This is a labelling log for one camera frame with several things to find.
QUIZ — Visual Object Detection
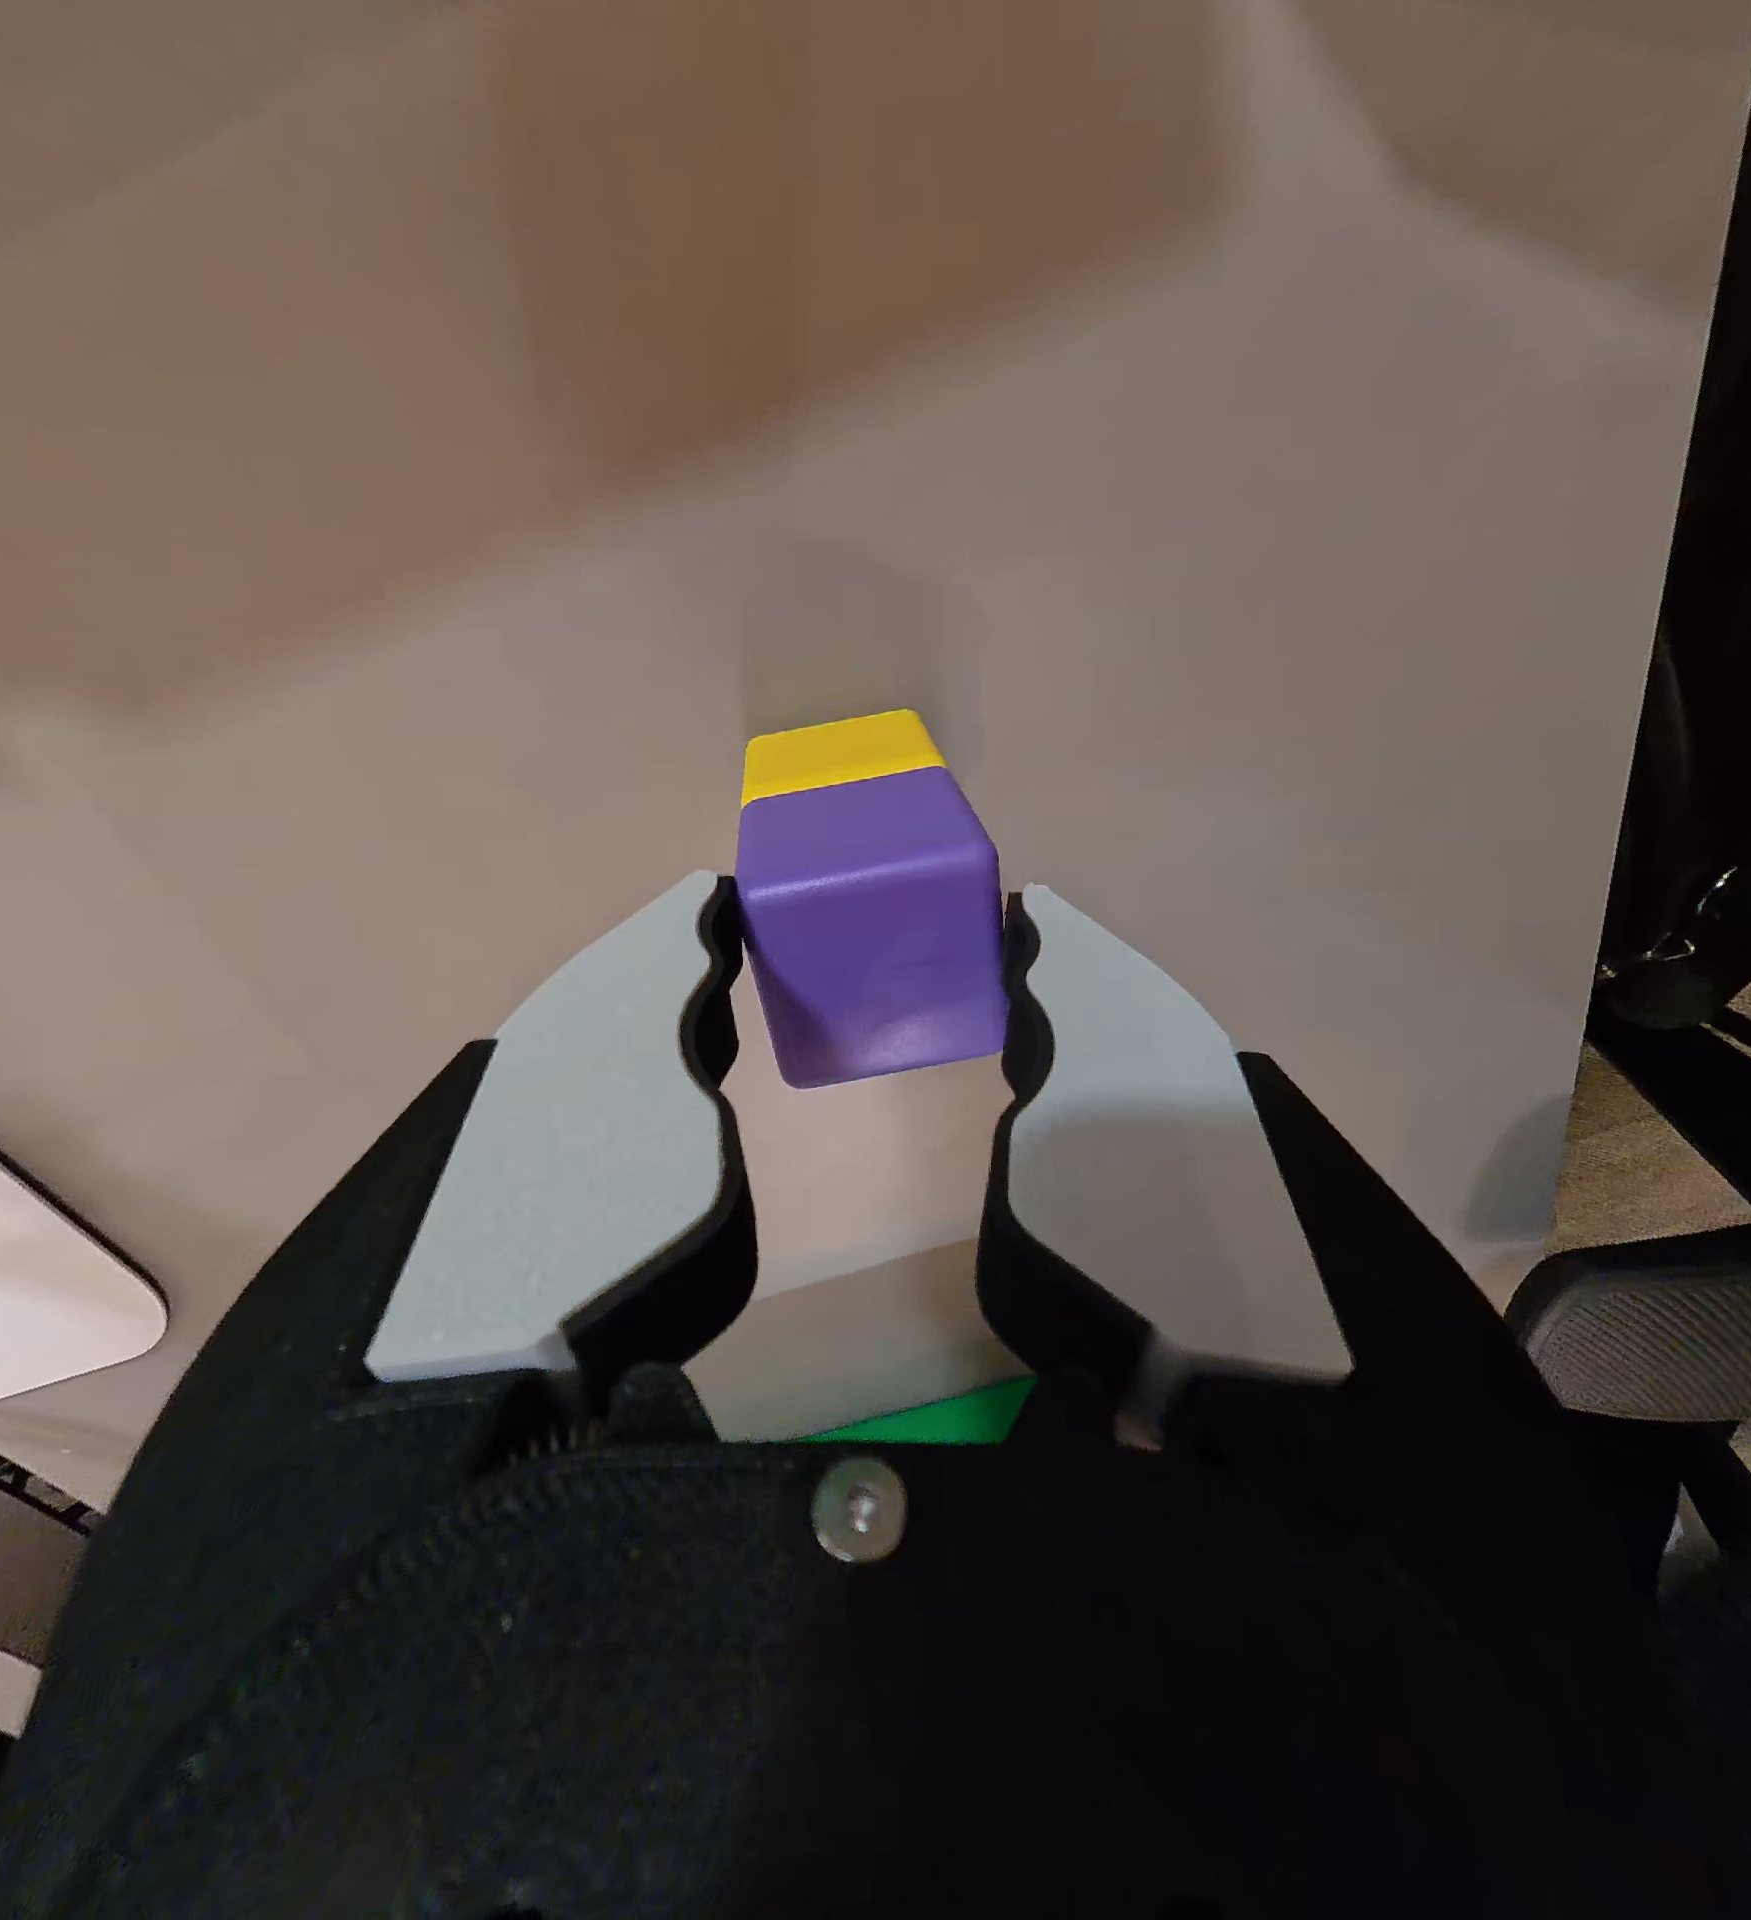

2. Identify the grey desk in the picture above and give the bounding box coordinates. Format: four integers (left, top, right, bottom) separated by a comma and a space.
0, 0, 1751, 1519

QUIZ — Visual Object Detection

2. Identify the green plastic bin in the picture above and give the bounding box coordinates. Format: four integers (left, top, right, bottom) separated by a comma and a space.
801, 1377, 1041, 1444

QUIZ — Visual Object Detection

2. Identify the black chair armrest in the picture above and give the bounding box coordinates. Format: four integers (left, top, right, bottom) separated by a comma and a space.
1508, 1257, 1751, 1420

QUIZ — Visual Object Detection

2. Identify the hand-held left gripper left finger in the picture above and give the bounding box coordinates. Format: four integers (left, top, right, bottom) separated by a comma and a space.
361, 872, 760, 1388

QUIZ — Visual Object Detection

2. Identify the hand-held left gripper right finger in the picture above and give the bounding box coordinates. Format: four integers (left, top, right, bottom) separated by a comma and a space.
980, 881, 1358, 1449

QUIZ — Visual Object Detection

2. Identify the yellow cube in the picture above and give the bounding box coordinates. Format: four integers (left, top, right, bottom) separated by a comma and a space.
743, 706, 953, 810

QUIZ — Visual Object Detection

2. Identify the purple cube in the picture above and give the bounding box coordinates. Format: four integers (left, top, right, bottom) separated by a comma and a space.
735, 765, 1008, 1091

